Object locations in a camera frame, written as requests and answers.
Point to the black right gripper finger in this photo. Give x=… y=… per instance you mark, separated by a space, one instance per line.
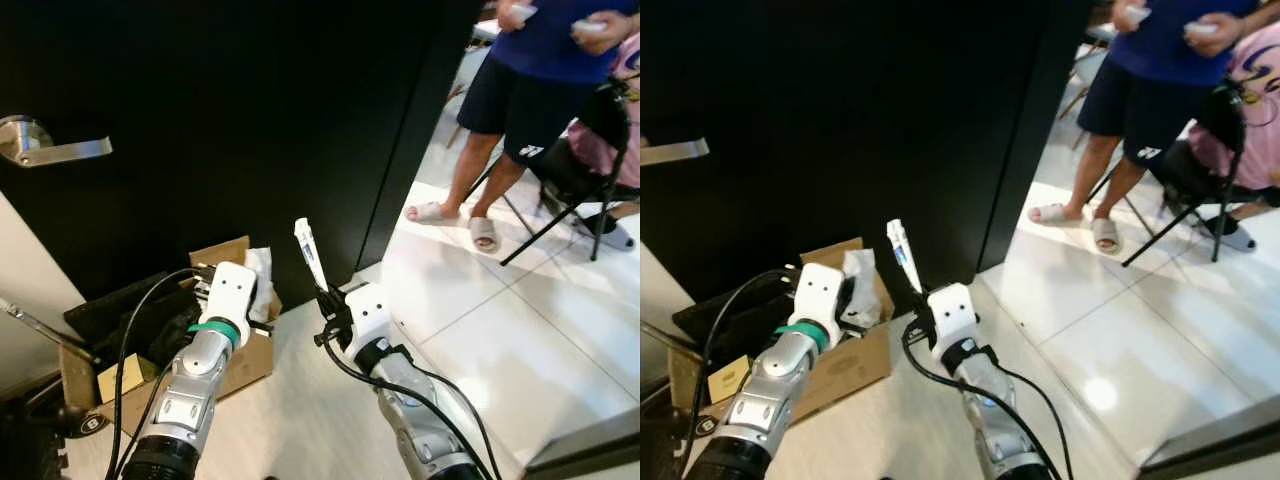
x=912 y=297
x=325 y=295

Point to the white tube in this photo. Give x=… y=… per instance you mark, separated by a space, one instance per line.
x=904 y=256
x=311 y=255

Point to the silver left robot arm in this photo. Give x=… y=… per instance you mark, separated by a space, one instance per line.
x=770 y=400
x=190 y=400

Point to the black plastic bag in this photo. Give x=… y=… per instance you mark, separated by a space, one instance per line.
x=120 y=320
x=730 y=318

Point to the brown cardboard box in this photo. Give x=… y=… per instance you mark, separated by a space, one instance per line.
x=250 y=365
x=860 y=368

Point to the yellow paper card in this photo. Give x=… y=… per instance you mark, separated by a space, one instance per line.
x=125 y=378
x=730 y=380

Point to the grey slipper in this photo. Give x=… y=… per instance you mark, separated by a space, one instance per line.
x=484 y=235
x=432 y=212
x=1106 y=235
x=1055 y=213

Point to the silver metal rod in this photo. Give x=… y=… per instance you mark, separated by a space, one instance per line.
x=40 y=325
x=662 y=338

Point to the black door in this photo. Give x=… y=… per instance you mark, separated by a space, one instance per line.
x=860 y=130
x=250 y=130

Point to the black bag with round badge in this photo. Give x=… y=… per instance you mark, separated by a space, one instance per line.
x=670 y=445
x=40 y=440

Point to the person in pink shirt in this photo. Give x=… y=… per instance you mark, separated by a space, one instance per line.
x=1255 y=120
x=605 y=140

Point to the black folding chair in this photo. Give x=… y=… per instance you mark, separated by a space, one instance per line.
x=1190 y=180
x=570 y=175

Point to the dark grey panel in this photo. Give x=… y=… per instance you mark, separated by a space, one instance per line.
x=590 y=450
x=1220 y=445

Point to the person in blue shirt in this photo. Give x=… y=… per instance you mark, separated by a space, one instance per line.
x=545 y=60
x=1160 y=60

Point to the white controller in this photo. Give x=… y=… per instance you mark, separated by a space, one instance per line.
x=1137 y=13
x=590 y=25
x=524 y=12
x=1202 y=28

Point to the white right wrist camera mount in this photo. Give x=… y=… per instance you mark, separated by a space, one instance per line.
x=368 y=320
x=952 y=320

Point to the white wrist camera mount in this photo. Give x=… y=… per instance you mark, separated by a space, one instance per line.
x=368 y=320
x=230 y=300
x=952 y=320
x=820 y=300

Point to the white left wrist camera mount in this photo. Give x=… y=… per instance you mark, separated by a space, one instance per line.
x=230 y=300
x=820 y=300

